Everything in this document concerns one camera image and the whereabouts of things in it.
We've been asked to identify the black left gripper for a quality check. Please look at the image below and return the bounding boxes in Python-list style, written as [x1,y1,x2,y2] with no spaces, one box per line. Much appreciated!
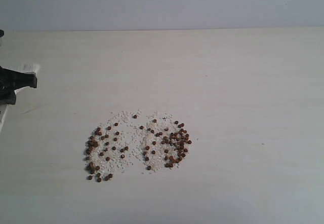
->
[1,67,37,105]

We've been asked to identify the white paint brush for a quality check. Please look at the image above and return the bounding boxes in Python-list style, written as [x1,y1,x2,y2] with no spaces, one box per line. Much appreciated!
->
[1,64,40,131]

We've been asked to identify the brown beans and rice pile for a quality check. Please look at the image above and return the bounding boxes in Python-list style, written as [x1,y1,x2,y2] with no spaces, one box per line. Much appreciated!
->
[84,110,193,183]

